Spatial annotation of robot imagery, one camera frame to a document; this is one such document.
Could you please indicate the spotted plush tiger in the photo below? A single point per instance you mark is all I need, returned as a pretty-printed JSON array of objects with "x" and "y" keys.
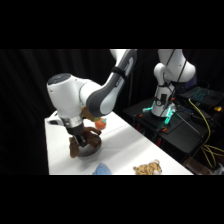
[{"x": 148, "y": 168}]

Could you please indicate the blue cloth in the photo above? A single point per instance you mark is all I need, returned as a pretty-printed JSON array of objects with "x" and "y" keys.
[{"x": 101, "y": 170}]

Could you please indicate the black laptop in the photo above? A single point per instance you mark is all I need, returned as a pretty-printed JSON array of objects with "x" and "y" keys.
[{"x": 202, "y": 95}]

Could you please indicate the black curtain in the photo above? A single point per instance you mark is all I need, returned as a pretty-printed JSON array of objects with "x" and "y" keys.
[{"x": 23, "y": 100}]

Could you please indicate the brown plush deer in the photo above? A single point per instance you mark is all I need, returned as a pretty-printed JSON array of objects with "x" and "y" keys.
[{"x": 74, "y": 148}]

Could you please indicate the grey bowl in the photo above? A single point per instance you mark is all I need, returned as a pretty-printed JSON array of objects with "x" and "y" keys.
[{"x": 91, "y": 150}]

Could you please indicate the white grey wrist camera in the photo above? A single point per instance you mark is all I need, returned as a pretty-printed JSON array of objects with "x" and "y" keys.
[{"x": 53, "y": 120}]

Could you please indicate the small yellow object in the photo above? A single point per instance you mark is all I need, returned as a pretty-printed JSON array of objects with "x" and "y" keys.
[{"x": 217, "y": 108}]

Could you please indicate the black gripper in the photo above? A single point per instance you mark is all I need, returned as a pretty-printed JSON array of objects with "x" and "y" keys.
[{"x": 76, "y": 130}]

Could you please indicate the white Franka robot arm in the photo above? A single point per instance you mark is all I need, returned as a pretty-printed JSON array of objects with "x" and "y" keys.
[{"x": 100, "y": 93}]

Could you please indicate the orange plush fruit toy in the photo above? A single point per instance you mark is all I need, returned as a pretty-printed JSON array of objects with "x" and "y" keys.
[{"x": 100, "y": 124}]

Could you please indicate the black robot stand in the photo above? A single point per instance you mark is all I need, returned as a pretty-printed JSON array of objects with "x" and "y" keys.
[{"x": 180, "y": 133}]

